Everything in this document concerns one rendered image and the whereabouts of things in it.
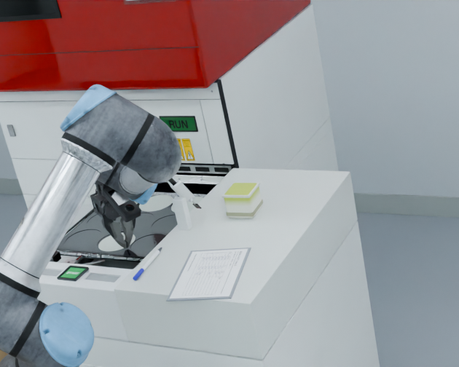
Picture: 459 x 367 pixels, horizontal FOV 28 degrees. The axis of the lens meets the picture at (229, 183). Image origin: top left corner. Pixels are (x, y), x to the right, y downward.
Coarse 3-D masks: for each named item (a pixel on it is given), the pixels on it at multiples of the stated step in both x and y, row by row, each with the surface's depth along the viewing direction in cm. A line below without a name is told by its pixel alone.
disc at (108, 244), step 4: (124, 236) 245; (104, 240) 245; (108, 240) 245; (112, 240) 244; (132, 240) 242; (100, 244) 244; (104, 244) 243; (108, 244) 243; (112, 244) 242; (116, 244) 242; (100, 248) 242; (104, 248) 241; (108, 248) 241; (112, 248) 240; (116, 248) 240; (120, 248) 239
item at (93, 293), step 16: (48, 272) 223; (96, 272) 217; (112, 272) 216; (128, 272) 214; (48, 288) 218; (64, 288) 215; (80, 288) 213; (96, 288) 211; (112, 288) 209; (48, 304) 221; (80, 304) 215; (96, 304) 213; (112, 304) 210; (96, 320) 216; (112, 320) 213; (112, 336) 216
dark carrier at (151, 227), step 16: (160, 192) 266; (80, 224) 257; (96, 224) 256; (144, 224) 250; (160, 224) 248; (176, 224) 246; (64, 240) 250; (80, 240) 248; (96, 240) 247; (144, 240) 241; (160, 240) 239; (144, 256) 233
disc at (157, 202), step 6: (150, 198) 264; (156, 198) 264; (162, 198) 263; (168, 198) 262; (144, 204) 261; (150, 204) 261; (156, 204) 260; (162, 204) 259; (168, 204) 258; (144, 210) 258; (150, 210) 257
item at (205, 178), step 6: (180, 174) 265; (186, 174) 264; (192, 174) 263; (198, 174) 263; (204, 174) 262; (210, 174) 261; (216, 174) 260; (222, 174) 259; (180, 180) 265; (186, 180) 264; (192, 180) 263; (198, 180) 262; (204, 180) 261; (210, 180) 260; (216, 180) 259
